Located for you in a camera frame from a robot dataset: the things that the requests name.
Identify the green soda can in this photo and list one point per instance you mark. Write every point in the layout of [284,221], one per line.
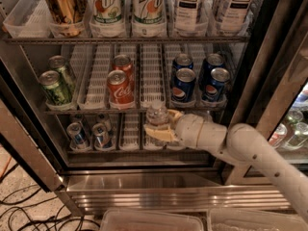
[55,88]
[61,64]

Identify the front left blue silver can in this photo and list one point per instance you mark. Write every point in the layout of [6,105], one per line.
[78,135]

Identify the open fridge door left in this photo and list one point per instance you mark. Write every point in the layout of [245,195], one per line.
[24,150]

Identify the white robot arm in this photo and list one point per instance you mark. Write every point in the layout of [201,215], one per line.
[238,145]

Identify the rear right pepsi can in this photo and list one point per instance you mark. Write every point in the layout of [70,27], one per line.
[213,60]

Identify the right 7up bottle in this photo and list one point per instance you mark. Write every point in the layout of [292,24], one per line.
[148,12]

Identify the rear right blue silver can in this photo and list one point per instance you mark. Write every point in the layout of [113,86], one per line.
[105,119]

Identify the stainless steel fridge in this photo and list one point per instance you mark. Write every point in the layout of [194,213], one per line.
[137,171]

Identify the left 7up bottle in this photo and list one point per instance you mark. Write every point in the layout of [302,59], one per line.
[107,11]

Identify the pepsi can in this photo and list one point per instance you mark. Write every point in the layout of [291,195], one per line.
[215,84]
[183,85]
[213,60]
[181,60]

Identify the front green soda can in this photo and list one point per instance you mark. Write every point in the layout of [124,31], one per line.
[55,88]

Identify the tea bottle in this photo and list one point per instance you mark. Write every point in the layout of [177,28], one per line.
[187,14]
[230,15]

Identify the glass fridge door right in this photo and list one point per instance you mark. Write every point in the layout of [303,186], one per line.
[273,66]

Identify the front right pepsi can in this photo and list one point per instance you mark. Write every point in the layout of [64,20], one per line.
[215,84]

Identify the empty top shelf tray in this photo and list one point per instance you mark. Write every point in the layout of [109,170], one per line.
[28,19]

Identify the clear plastic bin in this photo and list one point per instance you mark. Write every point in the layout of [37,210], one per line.
[132,220]
[232,219]

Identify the rear red coca-cola can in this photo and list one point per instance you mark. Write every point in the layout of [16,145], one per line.
[124,63]

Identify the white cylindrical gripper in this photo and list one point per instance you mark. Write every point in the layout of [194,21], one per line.
[189,130]

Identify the rear left blue silver can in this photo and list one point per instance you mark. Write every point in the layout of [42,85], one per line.
[82,120]

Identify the red coca-cola can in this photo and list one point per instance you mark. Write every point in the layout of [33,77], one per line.
[119,87]
[124,63]

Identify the left clear plastic bin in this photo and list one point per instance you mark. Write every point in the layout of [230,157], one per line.
[132,220]

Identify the clear water bottle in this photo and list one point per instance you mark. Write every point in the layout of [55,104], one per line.
[175,145]
[157,114]
[205,114]

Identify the gold tall can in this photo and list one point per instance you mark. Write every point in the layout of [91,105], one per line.
[67,13]

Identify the right clear plastic bin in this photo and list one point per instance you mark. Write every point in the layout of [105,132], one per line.
[232,219]

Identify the right tea bottle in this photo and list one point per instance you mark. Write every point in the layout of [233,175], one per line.
[230,15]

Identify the rear green soda can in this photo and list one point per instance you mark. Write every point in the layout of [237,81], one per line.
[61,64]

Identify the left tea bottle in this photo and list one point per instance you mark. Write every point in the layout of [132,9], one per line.
[187,14]

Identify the front right blue silver can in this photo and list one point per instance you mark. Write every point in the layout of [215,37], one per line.
[102,139]

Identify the blue silver can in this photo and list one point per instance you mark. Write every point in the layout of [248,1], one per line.
[82,120]
[105,119]
[78,135]
[102,139]

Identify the rear left pepsi can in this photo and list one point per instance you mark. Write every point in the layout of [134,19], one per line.
[181,60]

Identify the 7up bottle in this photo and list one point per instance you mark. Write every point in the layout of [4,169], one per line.
[148,12]
[107,11]

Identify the front red coca-cola can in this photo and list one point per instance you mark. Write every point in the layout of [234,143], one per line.
[119,87]

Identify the front left pepsi can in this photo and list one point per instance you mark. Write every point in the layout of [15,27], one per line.
[183,85]

